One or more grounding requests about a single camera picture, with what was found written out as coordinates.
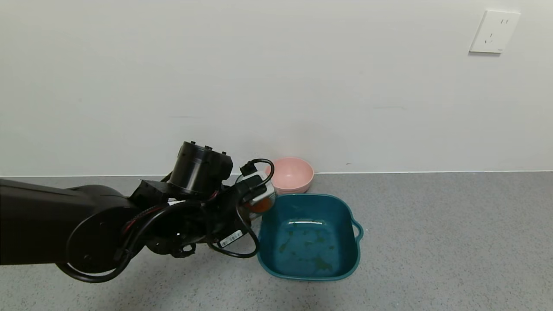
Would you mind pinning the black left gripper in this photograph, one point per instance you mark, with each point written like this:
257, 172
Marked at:
231, 238

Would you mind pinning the transparent blue ribbed plastic cup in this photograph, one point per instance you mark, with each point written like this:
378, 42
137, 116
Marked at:
268, 192

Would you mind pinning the brown liquid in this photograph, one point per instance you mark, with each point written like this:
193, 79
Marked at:
261, 205

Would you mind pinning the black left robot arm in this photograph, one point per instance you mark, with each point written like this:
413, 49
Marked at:
43, 220

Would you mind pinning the pink bowl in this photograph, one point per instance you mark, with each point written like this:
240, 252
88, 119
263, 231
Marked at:
293, 175

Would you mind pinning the teal square plastic basin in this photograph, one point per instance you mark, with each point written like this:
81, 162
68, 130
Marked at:
309, 242

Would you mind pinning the white wall socket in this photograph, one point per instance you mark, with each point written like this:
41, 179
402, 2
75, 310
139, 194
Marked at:
494, 32

